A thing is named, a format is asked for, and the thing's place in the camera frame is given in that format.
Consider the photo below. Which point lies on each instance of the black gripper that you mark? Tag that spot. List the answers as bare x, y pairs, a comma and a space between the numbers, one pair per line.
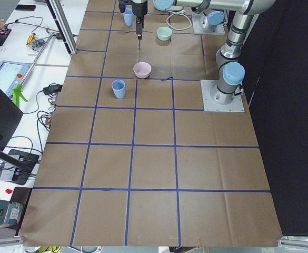
139, 9

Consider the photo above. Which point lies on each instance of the blue plastic cup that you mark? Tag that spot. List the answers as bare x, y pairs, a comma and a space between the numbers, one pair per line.
128, 17
119, 88

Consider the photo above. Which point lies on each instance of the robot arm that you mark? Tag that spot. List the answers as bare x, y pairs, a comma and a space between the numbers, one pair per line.
231, 72
198, 7

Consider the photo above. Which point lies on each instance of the mint green bowl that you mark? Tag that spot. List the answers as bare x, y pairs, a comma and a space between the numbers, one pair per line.
164, 33

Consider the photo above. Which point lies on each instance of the pink bowl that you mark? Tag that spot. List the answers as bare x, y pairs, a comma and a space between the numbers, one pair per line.
142, 70

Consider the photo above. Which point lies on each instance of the yellow tool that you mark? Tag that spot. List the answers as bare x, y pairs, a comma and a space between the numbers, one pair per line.
30, 39

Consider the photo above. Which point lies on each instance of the black phone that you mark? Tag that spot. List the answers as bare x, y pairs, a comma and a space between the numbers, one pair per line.
24, 7

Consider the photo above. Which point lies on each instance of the green plastic clamp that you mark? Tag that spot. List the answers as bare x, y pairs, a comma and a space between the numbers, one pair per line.
17, 95

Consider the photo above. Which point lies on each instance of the teach pendant tablet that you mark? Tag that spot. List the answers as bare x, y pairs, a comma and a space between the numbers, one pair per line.
11, 74

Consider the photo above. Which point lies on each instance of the monitor stand base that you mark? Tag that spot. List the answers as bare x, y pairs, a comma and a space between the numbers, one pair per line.
17, 166

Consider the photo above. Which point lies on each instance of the teal box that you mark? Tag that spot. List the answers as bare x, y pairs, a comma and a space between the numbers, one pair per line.
10, 213

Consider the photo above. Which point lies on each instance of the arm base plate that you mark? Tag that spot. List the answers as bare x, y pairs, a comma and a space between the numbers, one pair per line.
210, 24
216, 101

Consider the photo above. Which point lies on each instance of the aluminium frame post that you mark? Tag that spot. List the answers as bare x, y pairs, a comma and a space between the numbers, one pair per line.
61, 22

